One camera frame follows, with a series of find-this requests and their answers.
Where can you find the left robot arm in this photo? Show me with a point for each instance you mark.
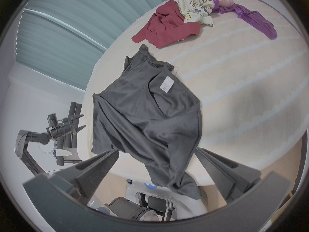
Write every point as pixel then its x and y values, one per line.
pixel 43 138

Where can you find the purple garment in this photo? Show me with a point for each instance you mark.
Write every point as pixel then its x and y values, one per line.
pixel 260 23

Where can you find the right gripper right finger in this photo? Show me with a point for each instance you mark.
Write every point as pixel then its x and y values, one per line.
pixel 217 173

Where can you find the black T-shirt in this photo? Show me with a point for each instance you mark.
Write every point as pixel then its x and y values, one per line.
pixel 144 117

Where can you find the blue-green curtain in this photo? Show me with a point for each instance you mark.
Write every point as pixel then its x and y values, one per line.
pixel 96 8
pixel 53 57

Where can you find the bed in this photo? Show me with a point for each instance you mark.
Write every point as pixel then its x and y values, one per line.
pixel 241 81

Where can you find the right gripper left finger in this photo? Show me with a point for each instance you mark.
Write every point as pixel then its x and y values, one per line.
pixel 91 177

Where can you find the dark red garment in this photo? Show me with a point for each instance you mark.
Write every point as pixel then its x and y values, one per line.
pixel 169 25

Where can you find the white printed garment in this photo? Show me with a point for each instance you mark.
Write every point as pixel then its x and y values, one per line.
pixel 195 8

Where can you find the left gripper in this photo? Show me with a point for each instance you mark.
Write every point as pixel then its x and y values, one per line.
pixel 67 128

